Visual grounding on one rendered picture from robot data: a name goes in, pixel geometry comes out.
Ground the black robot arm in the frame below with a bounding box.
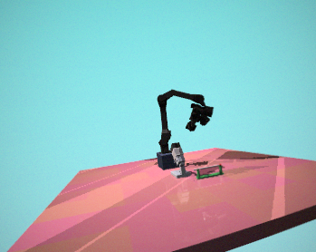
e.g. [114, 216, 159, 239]
[157, 89, 214, 154]

